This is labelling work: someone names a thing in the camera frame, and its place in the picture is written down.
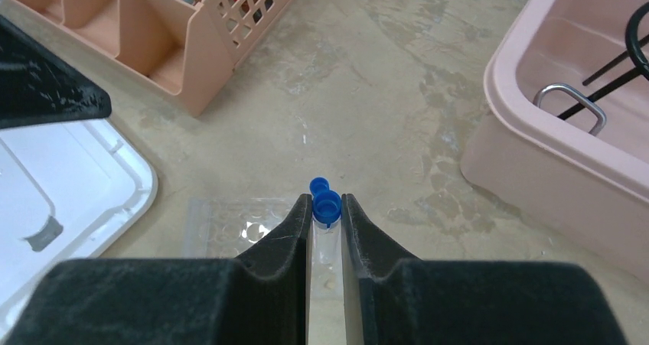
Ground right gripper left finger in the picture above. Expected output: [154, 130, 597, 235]
[6, 194, 312, 344]

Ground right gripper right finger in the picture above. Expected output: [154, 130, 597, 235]
[341, 194, 627, 344]

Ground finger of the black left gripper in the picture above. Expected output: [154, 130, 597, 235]
[1, 17, 112, 129]

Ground test tube blue cap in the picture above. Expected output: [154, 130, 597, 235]
[309, 177, 330, 196]
[308, 190, 346, 344]

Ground clear plastic well plate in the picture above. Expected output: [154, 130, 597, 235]
[182, 198, 295, 258]

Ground metal crucible tongs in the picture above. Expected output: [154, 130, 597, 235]
[532, 83, 608, 137]

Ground peach slotted file organizer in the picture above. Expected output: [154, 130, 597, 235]
[11, 0, 293, 116]

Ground pink plastic bin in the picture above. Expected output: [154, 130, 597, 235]
[460, 0, 648, 281]

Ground black wire tripod stand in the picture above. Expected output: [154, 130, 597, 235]
[556, 2, 649, 122]

